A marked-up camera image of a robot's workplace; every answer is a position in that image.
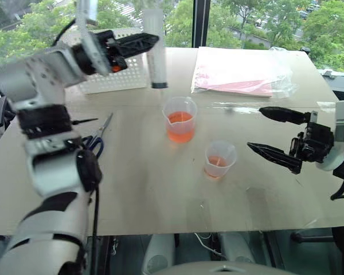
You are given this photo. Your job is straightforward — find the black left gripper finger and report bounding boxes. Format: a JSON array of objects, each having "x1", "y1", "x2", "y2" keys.
[{"x1": 114, "y1": 32, "x2": 161, "y2": 58}]

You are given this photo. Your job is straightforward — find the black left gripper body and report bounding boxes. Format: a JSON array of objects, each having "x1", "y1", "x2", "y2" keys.
[{"x1": 96, "y1": 30, "x2": 129, "y2": 74}]

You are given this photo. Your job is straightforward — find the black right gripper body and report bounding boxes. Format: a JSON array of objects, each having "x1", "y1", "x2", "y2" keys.
[{"x1": 288, "y1": 121, "x2": 335, "y2": 166}]

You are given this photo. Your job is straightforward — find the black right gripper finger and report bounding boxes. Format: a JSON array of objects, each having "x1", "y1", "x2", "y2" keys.
[
  {"x1": 259, "y1": 106, "x2": 312, "y2": 125},
  {"x1": 246, "y1": 142, "x2": 303, "y2": 175}
]

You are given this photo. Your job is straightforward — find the clear plastic syringe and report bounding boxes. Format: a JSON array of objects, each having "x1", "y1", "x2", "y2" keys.
[{"x1": 142, "y1": 8, "x2": 169, "y2": 100}]

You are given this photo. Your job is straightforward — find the small beaker with red liquid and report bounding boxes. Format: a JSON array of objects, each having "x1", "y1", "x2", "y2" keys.
[{"x1": 203, "y1": 140, "x2": 237, "y2": 181}]

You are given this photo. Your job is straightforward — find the large beaker with red liquid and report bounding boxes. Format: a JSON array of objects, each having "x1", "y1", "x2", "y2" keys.
[{"x1": 162, "y1": 96, "x2": 198, "y2": 143}]

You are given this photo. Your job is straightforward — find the white perforated tray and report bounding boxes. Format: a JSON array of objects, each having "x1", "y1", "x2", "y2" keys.
[{"x1": 79, "y1": 27, "x2": 149, "y2": 95}]

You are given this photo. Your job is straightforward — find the clear bag with pink paper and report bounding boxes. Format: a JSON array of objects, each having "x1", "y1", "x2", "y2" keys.
[{"x1": 190, "y1": 46, "x2": 300, "y2": 100}]

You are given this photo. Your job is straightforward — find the black screwdriver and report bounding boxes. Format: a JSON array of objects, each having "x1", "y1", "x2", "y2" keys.
[{"x1": 71, "y1": 117, "x2": 99, "y2": 126}]

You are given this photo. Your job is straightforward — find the black chair base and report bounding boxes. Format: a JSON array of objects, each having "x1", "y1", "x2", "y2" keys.
[{"x1": 289, "y1": 229, "x2": 344, "y2": 246}]

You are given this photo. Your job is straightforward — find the white robot leg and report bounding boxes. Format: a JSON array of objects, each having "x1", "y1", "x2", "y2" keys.
[
  {"x1": 217, "y1": 231, "x2": 257, "y2": 265},
  {"x1": 142, "y1": 233, "x2": 176, "y2": 275}
]

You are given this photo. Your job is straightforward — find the grey rounded robot body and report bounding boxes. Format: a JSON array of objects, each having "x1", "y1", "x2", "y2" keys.
[{"x1": 157, "y1": 260, "x2": 300, "y2": 275}]

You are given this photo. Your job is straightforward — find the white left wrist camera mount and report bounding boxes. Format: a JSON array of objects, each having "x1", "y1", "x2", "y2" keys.
[{"x1": 73, "y1": 0, "x2": 110, "y2": 76}]

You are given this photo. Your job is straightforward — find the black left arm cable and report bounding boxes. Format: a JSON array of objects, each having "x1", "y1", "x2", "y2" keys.
[
  {"x1": 91, "y1": 183, "x2": 101, "y2": 275},
  {"x1": 50, "y1": 18, "x2": 77, "y2": 47}
]

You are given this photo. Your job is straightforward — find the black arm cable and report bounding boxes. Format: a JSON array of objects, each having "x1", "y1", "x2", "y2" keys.
[
  {"x1": 91, "y1": 183, "x2": 101, "y2": 275},
  {"x1": 50, "y1": 18, "x2": 77, "y2": 47},
  {"x1": 330, "y1": 174, "x2": 344, "y2": 226}
]

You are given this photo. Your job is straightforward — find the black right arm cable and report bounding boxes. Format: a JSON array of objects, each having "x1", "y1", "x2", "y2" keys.
[{"x1": 330, "y1": 174, "x2": 344, "y2": 226}]

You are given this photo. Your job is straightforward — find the dark window frame post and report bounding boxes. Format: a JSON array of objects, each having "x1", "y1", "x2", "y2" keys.
[{"x1": 192, "y1": 0, "x2": 212, "y2": 48}]

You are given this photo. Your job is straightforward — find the blue-handled scissors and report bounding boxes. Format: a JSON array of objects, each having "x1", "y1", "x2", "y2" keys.
[{"x1": 80, "y1": 112, "x2": 114, "y2": 159}]

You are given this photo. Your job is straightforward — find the thin white cable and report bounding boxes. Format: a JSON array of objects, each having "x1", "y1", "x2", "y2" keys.
[{"x1": 194, "y1": 232, "x2": 223, "y2": 256}]

